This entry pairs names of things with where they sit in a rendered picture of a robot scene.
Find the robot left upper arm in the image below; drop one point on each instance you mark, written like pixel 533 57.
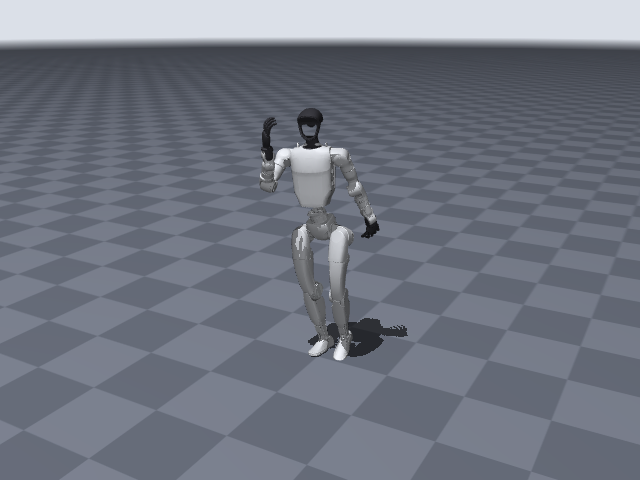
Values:
pixel 342 159

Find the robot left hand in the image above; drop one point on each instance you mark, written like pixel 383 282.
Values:
pixel 370 229

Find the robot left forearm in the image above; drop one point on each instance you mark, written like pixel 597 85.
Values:
pixel 365 210

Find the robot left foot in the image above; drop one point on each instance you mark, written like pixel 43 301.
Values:
pixel 342 348

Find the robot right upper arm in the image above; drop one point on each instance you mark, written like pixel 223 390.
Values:
pixel 282 160

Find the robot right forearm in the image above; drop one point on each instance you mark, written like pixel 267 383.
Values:
pixel 267 170

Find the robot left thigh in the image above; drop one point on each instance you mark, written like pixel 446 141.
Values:
pixel 338 257

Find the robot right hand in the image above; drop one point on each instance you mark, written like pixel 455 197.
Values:
pixel 266 138

